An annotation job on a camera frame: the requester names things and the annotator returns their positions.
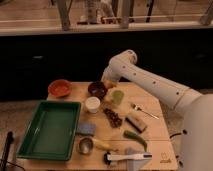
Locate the black cable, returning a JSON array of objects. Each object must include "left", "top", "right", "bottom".
[{"left": 169, "top": 130, "right": 188, "bottom": 139}]

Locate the bunch of dark grapes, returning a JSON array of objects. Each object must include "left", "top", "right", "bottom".
[{"left": 103, "top": 108, "right": 122, "bottom": 128}]

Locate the dark brown bowl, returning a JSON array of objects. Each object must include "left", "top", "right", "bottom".
[{"left": 88, "top": 81, "right": 108, "bottom": 100}]

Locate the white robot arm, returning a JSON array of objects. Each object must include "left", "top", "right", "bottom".
[{"left": 101, "top": 50, "right": 213, "bottom": 171}]

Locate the black stand at left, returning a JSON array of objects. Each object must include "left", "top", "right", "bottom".
[{"left": 0, "top": 131, "right": 14, "bottom": 171}]

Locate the white-handled brush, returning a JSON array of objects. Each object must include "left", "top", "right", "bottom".
[{"left": 103, "top": 153, "right": 152, "bottom": 164}]

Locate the blue-grey sponge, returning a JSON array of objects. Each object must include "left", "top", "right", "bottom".
[{"left": 77, "top": 123, "right": 96, "bottom": 136}]

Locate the small metal cup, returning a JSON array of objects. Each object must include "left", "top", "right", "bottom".
[{"left": 79, "top": 138, "right": 93, "bottom": 155}]

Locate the green chili pepper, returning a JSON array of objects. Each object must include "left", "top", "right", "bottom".
[{"left": 123, "top": 130, "right": 147, "bottom": 151}]

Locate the grey cloth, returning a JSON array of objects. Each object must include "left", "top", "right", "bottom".
[{"left": 125, "top": 147, "right": 152, "bottom": 171}]

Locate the green plastic cup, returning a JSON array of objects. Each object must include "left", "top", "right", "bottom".
[{"left": 112, "top": 90, "right": 124, "bottom": 105}]

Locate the silver fork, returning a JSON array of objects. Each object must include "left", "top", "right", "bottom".
[{"left": 130, "top": 103, "right": 159, "bottom": 119}]

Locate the orange bowl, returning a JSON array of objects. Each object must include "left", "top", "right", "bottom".
[{"left": 48, "top": 79, "right": 71, "bottom": 98}]

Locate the small red-yellow apple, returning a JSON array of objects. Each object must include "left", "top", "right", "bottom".
[{"left": 104, "top": 80, "right": 116, "bottom": 89}]

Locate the white paper cup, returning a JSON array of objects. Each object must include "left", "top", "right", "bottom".
[{"left": 85, "top": 97, "right": 100, "bottom": 113}]

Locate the brown block sponge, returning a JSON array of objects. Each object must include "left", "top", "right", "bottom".
[{"left": 125, "top": 113, "right": 147, "bottom": 133}]

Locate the green plastic tray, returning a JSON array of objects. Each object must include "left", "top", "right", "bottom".
[{"left": 17, "top": 101, "right": 81, "bottom": 161}]

